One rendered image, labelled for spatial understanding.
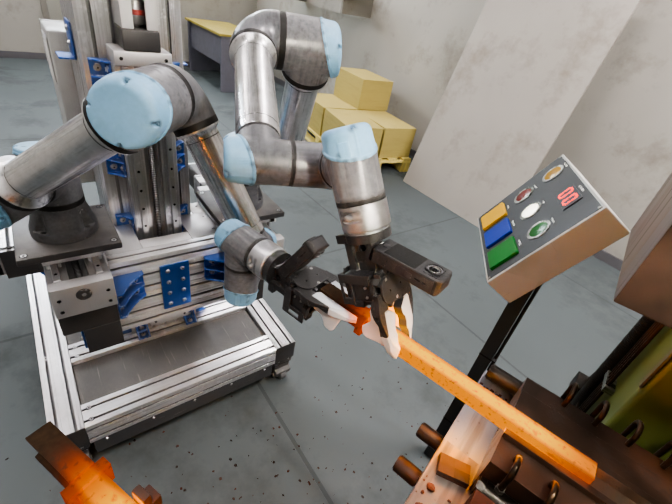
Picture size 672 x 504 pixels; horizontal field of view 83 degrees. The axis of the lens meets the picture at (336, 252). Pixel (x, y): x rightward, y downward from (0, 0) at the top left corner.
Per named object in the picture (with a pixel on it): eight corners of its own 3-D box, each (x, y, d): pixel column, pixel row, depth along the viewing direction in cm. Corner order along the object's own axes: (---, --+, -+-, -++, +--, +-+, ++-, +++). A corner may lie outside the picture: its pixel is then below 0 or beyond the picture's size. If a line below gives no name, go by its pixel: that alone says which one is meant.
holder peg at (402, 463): (389, 472, 60) (394, 463, 58) (398, 459, 61) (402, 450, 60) (411, 491, 58) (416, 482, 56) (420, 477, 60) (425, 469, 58)
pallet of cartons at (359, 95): (422, 169, 424) (444, 98, 382) (350, 180, 366) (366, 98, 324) (347, 127, 509) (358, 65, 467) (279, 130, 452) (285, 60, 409)
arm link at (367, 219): (395, 193, 57) (365, 208, 52) (401, 222, 59) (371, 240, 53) (356, 198, 62) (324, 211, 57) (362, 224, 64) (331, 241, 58)
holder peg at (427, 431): (413, 438, 65) (417, 429, 63) (420, 427, 67) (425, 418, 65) (434, 454, 63) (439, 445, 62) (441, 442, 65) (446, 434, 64)
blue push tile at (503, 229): (485, 247, 99) (510, 230, 95) (483, 233, 105) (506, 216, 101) (490, 252, 99) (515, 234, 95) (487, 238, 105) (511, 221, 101)
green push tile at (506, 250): (489, 268, 90) (517, 250, 86) (486, 252, 97) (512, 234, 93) (494, 273, 91) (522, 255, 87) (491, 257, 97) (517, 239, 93)
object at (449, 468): (468, 469, 56) (471, 465, 55) (466, 489, 54) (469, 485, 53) (438, 455, 57) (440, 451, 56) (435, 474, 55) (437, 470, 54)
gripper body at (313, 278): (329, 308, 76) (286, 278, 82) (336, 274, 72) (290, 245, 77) (303, 326, 71) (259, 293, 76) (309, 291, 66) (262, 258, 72)
